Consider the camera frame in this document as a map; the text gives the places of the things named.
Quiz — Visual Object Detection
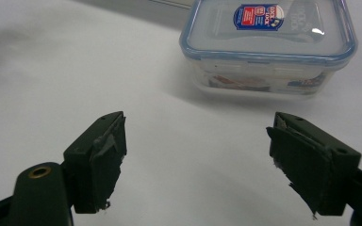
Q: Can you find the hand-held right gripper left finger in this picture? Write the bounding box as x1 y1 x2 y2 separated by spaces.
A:
63 110 128 215

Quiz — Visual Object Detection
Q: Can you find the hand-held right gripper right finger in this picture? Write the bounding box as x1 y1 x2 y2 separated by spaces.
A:
266 111 362 219

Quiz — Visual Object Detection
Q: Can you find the blue-rimmed clear container lid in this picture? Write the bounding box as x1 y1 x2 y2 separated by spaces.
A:
178 0 358 67

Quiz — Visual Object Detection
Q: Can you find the clear plastic food container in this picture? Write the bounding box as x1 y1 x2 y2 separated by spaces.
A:
187 57 343 99

